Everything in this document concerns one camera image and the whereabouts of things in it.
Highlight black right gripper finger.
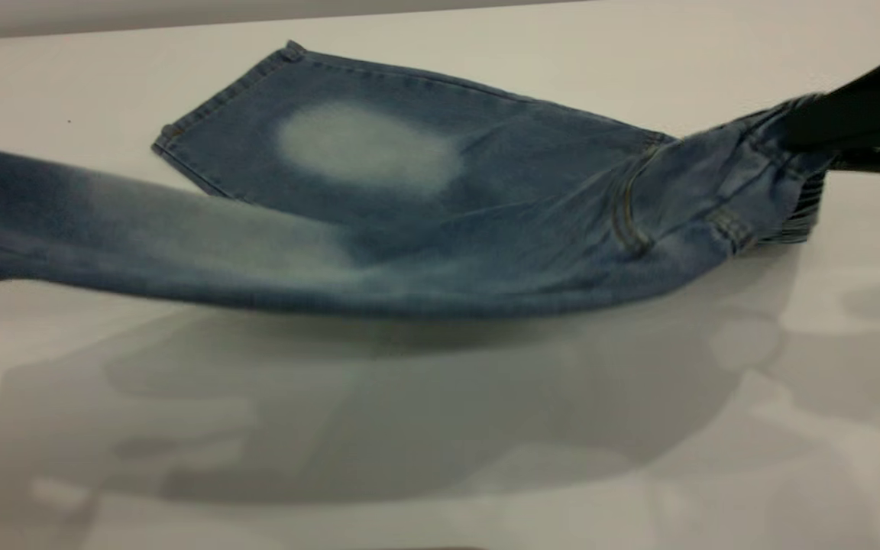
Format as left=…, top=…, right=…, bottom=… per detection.
left=783, top=34, right=880, bottom=150

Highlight blue denim pants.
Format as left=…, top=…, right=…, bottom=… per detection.
left=0, top=40, right=832, bottom=320

